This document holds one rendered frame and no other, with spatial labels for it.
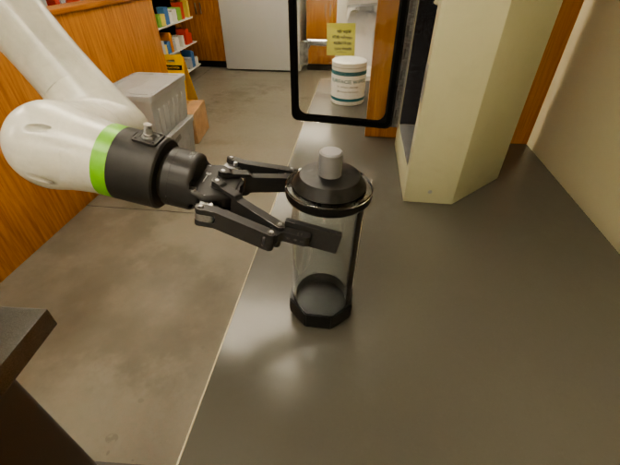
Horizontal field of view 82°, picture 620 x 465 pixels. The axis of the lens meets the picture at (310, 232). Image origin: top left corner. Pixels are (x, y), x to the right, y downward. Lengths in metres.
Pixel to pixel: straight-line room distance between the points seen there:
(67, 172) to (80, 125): 0.06
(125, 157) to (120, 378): 1.40
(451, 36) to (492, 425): 0.60
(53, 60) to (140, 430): 1.31
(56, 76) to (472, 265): 0.73
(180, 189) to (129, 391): 1.36
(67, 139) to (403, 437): 0.52
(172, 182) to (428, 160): 0.54
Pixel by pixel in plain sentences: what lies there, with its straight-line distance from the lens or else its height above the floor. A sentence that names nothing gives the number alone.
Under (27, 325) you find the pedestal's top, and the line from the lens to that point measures 0.72.
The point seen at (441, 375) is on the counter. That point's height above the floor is 0.94.
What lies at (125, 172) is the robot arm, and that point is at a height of 1.19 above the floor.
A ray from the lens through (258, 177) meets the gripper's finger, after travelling 0.49.
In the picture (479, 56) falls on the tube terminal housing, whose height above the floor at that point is 1.25.
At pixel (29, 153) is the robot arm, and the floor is 1.22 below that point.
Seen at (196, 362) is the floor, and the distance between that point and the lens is 1.71.
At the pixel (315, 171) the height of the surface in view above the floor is 1.19.
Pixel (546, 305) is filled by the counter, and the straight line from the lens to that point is 0.71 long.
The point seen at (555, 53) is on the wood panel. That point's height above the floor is 1.19.
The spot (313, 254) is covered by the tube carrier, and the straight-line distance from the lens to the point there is 0.45.
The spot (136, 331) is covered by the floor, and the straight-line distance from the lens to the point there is 1.91.
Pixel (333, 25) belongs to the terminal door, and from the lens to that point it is 1.06.
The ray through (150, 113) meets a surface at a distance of 2.78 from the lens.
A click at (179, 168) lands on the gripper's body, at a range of 0.45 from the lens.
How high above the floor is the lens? 1.39
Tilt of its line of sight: 38 degrees down
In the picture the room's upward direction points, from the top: straight up
